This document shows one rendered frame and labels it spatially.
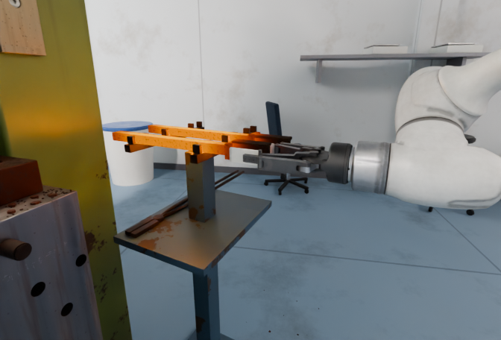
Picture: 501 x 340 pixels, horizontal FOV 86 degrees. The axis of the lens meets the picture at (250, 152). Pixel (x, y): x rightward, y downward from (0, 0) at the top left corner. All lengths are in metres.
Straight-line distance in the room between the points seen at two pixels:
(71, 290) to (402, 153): 0.68
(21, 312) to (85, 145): 0.44
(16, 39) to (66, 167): 0.32
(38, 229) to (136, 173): 2.66
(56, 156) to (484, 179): 0.89
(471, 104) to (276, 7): 2.84
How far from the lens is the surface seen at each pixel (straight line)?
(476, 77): 0.56
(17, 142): 0.81
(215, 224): 0.82
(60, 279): 0.69
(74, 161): 0.89
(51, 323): 0.72
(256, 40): 3.23
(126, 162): 3.20
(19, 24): 0.81
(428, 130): 0.52
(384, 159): 0.48
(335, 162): 0.49
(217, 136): 0.73
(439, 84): 0.56
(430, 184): 0.48
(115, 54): 3.87
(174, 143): 0.67
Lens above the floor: 1.13
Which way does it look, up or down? 15 degrees down
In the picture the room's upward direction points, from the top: straight up
